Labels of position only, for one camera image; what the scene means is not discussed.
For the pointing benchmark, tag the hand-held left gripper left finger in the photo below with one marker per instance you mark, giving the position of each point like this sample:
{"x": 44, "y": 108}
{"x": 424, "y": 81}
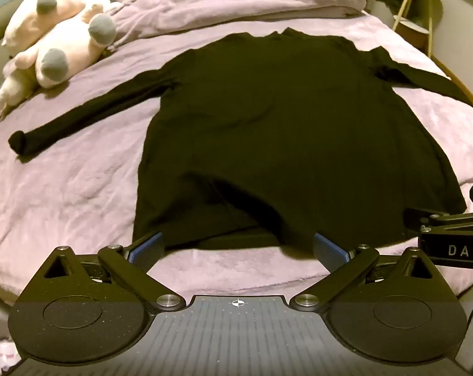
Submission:
{"x": 146, "y": 250}

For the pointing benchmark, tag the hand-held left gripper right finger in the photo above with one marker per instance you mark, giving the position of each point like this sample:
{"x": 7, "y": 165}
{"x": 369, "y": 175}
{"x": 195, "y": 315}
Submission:
{"x": 328, "y": 252}

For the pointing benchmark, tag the black long-sleeve shirt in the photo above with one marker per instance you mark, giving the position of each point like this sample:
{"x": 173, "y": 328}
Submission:
{"x": 291, "y": 133}

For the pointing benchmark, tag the purple bed sheet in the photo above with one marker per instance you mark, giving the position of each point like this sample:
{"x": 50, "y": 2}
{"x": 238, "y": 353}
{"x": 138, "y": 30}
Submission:
{"x": 72, "y": 188}

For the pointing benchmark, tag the white and pink clutter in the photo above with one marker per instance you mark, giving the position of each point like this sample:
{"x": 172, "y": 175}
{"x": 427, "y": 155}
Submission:
{"x": 1, "y": 354}

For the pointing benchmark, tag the yellow side shelf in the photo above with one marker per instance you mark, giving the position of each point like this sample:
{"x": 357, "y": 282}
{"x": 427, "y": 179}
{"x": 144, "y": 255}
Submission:
{"x": 416, "y": 19}

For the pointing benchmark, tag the pink plush toy grey feet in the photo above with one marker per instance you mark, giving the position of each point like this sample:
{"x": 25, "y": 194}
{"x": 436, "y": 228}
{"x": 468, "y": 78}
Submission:
{"x": 36, "y": 11}
{"x": 64, "y": 51}

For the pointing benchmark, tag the purple duvet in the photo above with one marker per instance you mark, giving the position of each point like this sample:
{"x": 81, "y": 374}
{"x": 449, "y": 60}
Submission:
{"x": 236, "y": 0}

